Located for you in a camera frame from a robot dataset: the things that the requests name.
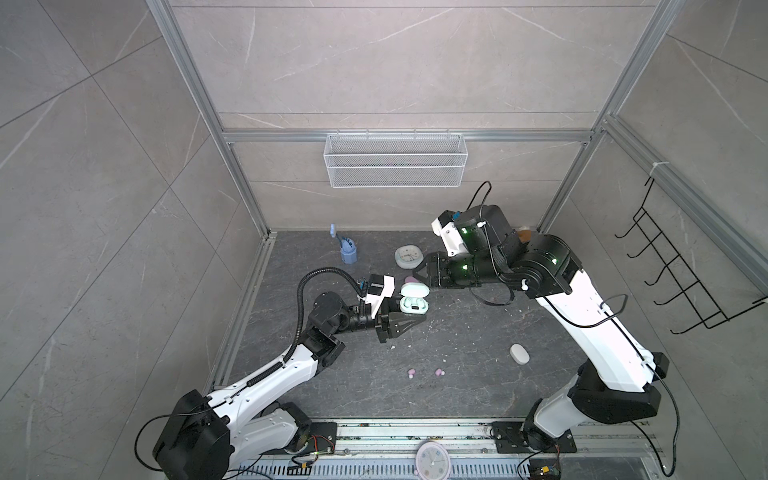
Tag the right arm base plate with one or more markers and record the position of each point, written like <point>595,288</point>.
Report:
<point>513,437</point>

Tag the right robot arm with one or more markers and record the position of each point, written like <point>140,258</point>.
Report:
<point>621,381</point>

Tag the white teddy bear brown shirt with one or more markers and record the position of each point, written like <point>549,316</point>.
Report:
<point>525,235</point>

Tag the white wire basket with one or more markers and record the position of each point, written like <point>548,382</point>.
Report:
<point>402,160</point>

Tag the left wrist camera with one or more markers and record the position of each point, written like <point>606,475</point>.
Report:
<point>378,288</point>

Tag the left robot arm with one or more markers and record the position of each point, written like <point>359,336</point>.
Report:
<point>222,434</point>

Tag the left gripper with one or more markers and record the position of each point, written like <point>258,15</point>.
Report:
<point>386,324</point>

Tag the black wall hook rack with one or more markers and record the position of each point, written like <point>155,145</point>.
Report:
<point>708,312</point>

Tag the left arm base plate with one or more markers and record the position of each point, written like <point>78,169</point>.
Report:
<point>319,436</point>

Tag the white round bowl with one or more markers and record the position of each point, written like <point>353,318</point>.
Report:
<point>408,257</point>

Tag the white earbud case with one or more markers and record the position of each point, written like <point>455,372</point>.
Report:
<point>519,354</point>

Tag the white round clock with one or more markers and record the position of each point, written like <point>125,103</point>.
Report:
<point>433,462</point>

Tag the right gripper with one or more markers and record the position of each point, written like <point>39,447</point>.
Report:
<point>437,271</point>

